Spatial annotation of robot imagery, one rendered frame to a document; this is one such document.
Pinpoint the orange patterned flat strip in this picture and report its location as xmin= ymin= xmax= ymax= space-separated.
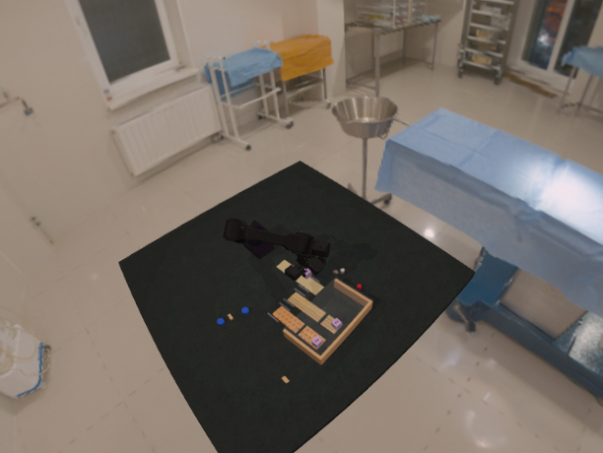
xmin=273 ymin=306 xmax=295 ymax=325

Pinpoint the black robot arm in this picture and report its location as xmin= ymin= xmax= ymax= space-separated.
xmin=223 ymin=218 xmax=331 ymax=276

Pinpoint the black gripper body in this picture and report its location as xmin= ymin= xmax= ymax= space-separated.
xmin=285 ymin=254 xmax=312 ymax=281

